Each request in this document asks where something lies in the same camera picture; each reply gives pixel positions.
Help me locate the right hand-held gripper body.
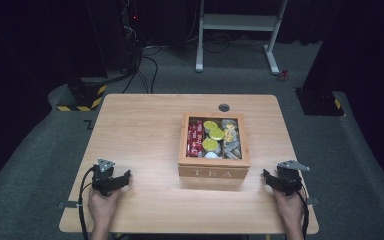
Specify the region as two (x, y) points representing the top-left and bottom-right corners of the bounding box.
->
(275, 159), (312, 197)

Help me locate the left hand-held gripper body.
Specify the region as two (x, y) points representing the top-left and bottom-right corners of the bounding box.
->
(91, 158), (118, 197)

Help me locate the person's left hand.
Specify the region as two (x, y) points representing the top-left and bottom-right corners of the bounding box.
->
(87, 187), (122, 232)

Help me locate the person's right hand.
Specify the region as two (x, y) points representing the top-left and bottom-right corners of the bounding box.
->
(272, 188), (305, 233)

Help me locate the pile of silver packets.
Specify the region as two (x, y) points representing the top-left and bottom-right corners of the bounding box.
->
(220, 118), (243, 160)

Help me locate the wooden tea box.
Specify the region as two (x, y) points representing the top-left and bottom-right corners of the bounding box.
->
(177, 112), (251, 181)

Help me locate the yellow lid capsule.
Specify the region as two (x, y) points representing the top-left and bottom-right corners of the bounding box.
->
(208, 127), (226, 142)
(202, 120), (219, 132)
(201, 137), (220, 153)

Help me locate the black yellow striped stand base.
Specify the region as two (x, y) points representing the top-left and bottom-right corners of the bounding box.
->
(56, 77), (109, 113)

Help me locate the row of red packets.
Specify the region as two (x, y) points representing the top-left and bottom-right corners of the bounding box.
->
(186, 119), (204, 158)

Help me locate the dark equipment rack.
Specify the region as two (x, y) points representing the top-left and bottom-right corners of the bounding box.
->
(118, 0), (145, 73)

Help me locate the white metal stand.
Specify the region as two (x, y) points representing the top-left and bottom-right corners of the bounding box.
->
(195, 0), (290, 76)

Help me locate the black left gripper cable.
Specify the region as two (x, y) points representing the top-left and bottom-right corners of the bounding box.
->
(77, 165), (96, 240)

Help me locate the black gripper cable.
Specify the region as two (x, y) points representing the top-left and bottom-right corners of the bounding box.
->
(77, 165), (96, 240)
(295, 186), (311, 240)

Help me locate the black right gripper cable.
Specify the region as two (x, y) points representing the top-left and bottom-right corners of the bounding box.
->
(295, 186), (311, 240)

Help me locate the black floor cable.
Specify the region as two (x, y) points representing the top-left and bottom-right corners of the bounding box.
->
(121, 54), (160, 95)

